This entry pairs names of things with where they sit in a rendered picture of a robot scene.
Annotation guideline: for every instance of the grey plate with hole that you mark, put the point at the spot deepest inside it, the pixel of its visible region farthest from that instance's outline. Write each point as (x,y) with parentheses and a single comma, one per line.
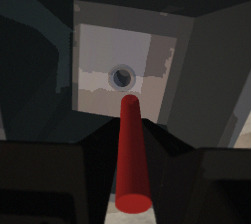
(104,51)

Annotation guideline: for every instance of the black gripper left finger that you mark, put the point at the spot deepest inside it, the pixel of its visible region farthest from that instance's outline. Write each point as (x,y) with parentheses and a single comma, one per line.
(84,169)

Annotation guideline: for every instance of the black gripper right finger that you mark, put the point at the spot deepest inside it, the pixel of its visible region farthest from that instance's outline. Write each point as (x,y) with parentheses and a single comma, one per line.
(179,174)

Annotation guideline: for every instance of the red peg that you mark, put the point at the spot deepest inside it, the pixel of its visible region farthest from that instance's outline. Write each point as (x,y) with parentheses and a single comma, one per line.
(133,194)

